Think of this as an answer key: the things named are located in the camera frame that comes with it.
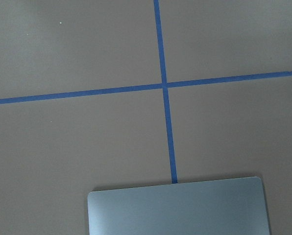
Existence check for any grey closed laptop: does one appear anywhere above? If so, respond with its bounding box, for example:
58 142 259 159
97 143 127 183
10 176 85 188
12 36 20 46
87 177 270 235

